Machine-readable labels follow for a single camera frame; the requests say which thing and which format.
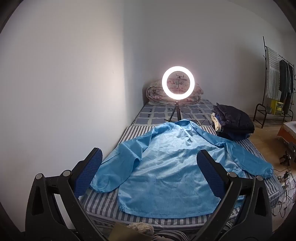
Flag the blue checked bed sheet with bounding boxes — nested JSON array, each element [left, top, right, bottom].
[[132, 100, 218, 127]]

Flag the tangle of floor cables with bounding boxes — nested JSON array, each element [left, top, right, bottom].
[[272, 169, 296, 218]]

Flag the blue jacket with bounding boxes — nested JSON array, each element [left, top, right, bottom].
[[90, 119, 274, 219]]

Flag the black metal clothes rack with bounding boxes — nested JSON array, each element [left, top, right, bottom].
[[253, 36, 296, 129]]

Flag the cream cloth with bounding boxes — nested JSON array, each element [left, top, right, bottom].
[[213, 115, 223, 131]]

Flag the striped bed sheet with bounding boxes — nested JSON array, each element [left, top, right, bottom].
[[80, 125, 285, 230]]

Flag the beige fuzzy cloth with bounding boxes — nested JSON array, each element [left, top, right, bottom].
[[126, 222, 154, 235]]

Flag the striped hanging towel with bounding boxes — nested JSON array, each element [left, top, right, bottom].
[[265, 47, 281, 99]]

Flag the black tripod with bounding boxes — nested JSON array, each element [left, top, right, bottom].
[[165, 100, 184, 122]]

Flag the dark hanging garment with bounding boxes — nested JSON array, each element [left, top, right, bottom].
[[279, 59, 295, 114]]

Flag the black device on floor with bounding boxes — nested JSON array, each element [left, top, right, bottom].
[[279, 142, 296, 166]]

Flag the yellow box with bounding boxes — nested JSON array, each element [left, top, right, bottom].
[[270, 100, 284, 115]]

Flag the black ring light cable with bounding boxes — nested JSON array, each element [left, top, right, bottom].
[[180, 111, 213, 126]]

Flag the dark navy puffer jacket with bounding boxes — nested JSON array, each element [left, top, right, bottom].
[[211, 104, 255, 139]]

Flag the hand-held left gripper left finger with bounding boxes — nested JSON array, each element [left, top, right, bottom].
[[25, 147, 109, 241]]

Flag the orange and white covered furniture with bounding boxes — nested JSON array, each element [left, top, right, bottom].
[[277, 121, 296, 144]]

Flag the floral folded quilt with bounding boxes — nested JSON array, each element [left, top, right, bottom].
[[147, 79, 204, 106]]

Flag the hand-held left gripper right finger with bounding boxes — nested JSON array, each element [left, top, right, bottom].
[[196, 149, 273, 241]]

